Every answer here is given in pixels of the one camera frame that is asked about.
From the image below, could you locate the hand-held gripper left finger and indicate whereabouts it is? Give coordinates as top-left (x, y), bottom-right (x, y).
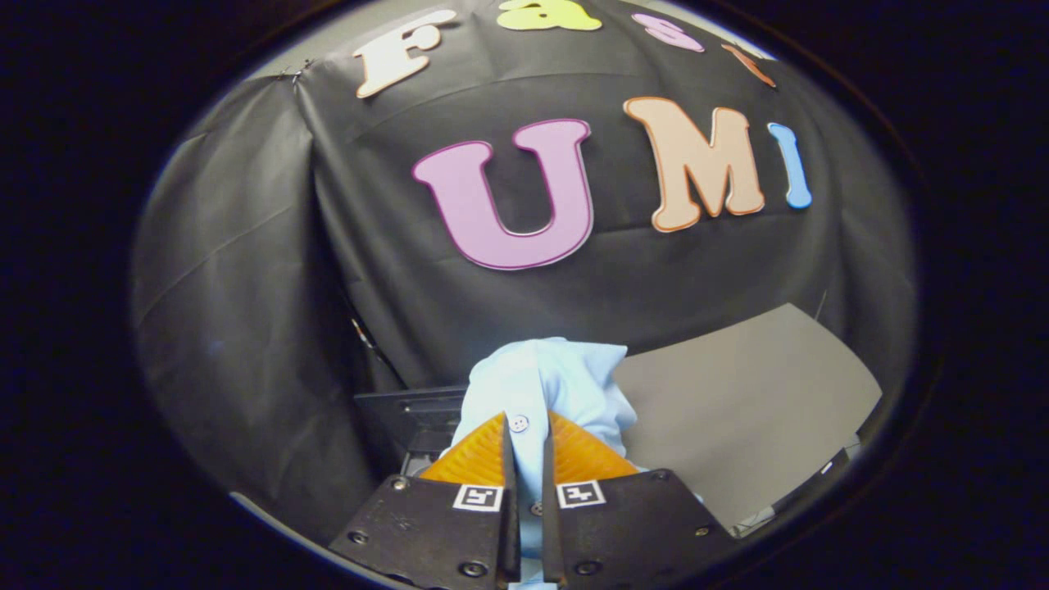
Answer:
top-left (328, 411), bottom-right (520, 590)

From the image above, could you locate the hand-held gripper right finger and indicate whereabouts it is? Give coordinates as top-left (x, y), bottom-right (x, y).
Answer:
top-left (541, 411), bottom-right (738, 587)

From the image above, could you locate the light blue shirt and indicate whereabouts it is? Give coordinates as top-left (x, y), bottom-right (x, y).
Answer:
top-left (443, 338), bottom-right (640, 590)

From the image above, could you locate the grey and beige cabinet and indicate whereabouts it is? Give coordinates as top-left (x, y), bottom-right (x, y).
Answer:
top-left (611, 303), bottom-right (884, 538)

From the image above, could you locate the black backdrop cloth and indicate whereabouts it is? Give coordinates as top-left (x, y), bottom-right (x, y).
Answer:
top-left (131, 0), bottom-right (917, 525)

